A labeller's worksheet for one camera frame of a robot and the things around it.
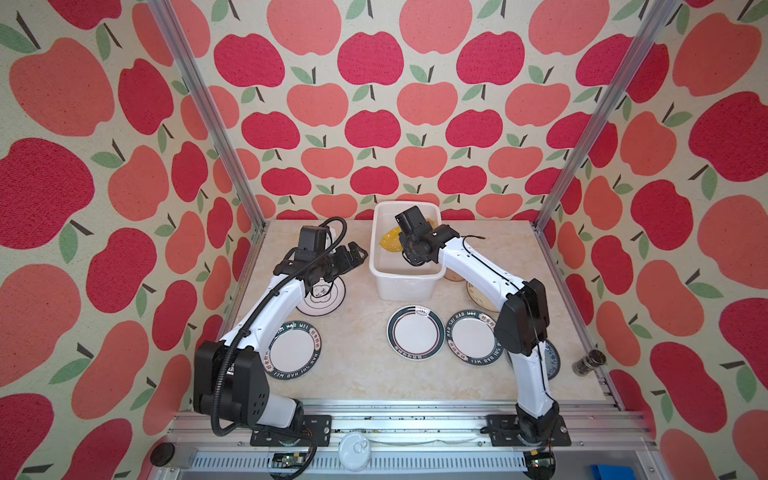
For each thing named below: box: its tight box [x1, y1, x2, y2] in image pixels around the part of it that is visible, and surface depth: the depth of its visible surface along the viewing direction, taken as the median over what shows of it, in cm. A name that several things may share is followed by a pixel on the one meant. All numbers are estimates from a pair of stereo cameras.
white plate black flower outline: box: [296, 276, 346, 317], surface depth 100 cm
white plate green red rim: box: [387, 304, 445, 361], surface depth 93 cm
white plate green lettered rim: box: [445, 309, 505, 367], surface depth 90 cm
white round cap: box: [338, 432, 372, 472], surface depth 69 cm
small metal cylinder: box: [572, 349, 607, 377], surface depth 79 cm
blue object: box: [590, 464, 637, 480], surface depth 69 cm
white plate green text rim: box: [262, 320, 322, 380], surface depth 88 cm
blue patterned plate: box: [544, 339, 561, 380], surface depth 87 cm
